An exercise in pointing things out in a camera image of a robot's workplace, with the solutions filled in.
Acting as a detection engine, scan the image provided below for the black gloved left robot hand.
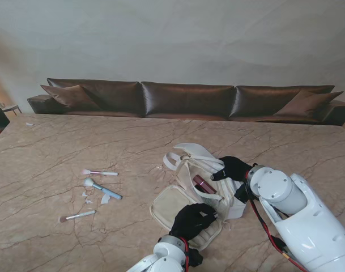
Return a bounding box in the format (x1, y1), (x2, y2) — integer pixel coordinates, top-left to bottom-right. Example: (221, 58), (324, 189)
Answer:
(169, 203), (218, 241)

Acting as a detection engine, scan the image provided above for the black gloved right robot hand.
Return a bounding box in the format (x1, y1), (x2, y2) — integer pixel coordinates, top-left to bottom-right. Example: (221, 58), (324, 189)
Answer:
(211, 155), (254, 182)

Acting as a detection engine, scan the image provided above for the cream white cosmetics bag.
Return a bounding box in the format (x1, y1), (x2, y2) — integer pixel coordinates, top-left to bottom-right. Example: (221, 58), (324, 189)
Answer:
(149, 143), (246, 252)

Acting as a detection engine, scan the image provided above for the red lipstick tube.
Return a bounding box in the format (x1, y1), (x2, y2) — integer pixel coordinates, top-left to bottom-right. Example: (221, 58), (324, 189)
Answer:
(193, 175), (218, 195)

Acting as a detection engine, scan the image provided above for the brown leather sofa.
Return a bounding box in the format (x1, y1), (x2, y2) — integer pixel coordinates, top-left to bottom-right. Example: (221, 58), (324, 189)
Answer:
(27, 78), (345, 127)

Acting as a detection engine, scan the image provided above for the brown sofa pillow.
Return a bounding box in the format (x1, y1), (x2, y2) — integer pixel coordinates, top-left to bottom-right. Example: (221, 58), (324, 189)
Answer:
(40, 84), (101, 111)
(274, 90), (344, 117)

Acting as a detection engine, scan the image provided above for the pink makeup brush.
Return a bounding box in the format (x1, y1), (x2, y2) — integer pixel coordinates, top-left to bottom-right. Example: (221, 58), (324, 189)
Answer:
(81, 169), (118, 176)

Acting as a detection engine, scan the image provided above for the grey side chair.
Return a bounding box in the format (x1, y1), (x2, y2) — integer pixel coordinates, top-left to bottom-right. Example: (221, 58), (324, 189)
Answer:
(0, 99), (22, 116)

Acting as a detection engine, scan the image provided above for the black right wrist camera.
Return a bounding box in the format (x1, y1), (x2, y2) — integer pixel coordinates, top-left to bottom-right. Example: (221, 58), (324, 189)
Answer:
(233, 184), (251, 203)

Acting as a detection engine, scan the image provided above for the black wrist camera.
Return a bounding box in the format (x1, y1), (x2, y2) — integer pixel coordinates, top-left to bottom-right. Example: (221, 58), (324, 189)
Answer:
(188, 248), (203, 267)
(233, 184), (251, 203)

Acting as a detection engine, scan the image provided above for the red black left arm cable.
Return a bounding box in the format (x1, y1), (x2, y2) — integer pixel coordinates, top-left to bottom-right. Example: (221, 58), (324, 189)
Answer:
(179, 236), (190, 269)

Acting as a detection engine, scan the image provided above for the red black arm cable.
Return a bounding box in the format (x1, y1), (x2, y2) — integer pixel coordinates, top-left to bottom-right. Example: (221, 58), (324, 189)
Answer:
(179, 236), (190, 269)
(244, 172), (309, 272)

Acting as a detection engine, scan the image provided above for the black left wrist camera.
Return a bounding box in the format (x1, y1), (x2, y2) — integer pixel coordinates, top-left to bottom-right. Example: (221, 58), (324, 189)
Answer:
(188, 248), (203, 267)

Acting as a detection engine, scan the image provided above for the red black right arm cable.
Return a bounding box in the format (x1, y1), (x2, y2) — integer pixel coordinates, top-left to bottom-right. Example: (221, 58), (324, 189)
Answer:
(244, 172), (309, 272)

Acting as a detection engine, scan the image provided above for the blue handled makeup brush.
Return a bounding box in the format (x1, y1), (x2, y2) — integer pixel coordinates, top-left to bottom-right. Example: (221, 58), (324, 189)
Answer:
(83, 177), (123, 201)

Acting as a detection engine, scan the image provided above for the silver handled makeup brush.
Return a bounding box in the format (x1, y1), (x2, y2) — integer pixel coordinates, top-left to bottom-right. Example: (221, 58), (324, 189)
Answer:
(59, 210), (96, 223)

